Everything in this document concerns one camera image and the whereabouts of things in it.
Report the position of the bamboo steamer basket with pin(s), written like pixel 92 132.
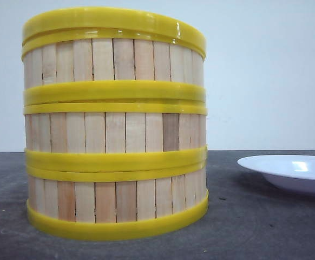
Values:
pixel 117 211
pixel 111 70

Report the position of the woven bamboo steamer lid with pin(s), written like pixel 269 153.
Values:
pixel 86 22

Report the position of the white plate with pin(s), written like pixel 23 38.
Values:
pixel 294 173

